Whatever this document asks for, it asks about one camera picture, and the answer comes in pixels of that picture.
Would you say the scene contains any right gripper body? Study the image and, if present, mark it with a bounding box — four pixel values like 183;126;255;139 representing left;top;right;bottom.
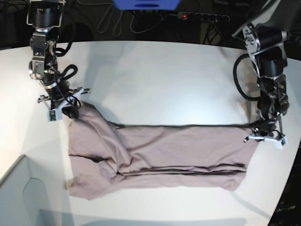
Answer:
37;81;90;110

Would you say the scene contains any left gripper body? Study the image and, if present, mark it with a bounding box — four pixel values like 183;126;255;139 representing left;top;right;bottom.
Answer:
244;119;285;143

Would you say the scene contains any pink t-shirt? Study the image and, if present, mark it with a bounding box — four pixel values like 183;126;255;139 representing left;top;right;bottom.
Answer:
68;105;258;200

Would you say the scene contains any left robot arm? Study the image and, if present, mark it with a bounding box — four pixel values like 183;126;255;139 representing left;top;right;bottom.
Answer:
232;0;301;148

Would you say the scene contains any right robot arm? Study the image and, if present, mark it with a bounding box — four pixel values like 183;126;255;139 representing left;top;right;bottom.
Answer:
26;0;90;121

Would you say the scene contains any grey cardboard box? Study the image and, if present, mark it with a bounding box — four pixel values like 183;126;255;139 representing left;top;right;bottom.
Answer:
0;155;75;226

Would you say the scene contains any blue plastic bin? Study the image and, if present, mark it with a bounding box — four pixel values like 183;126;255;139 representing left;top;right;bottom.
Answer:
113;0;181;10

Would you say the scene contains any black power strip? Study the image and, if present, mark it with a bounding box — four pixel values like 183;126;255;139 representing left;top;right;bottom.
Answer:
176;12;230;23

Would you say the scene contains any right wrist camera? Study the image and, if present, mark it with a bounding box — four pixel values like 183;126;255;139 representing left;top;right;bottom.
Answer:
48;108;63;121

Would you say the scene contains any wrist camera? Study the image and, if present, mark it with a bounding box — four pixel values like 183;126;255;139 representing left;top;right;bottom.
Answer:
275;136;288;150
48;108;63;121

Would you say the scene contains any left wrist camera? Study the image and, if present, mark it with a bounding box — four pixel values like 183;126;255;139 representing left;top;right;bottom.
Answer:
275;136;288;150

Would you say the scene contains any grey looped cable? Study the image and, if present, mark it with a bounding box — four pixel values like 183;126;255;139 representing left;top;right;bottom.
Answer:
97;4;124;36

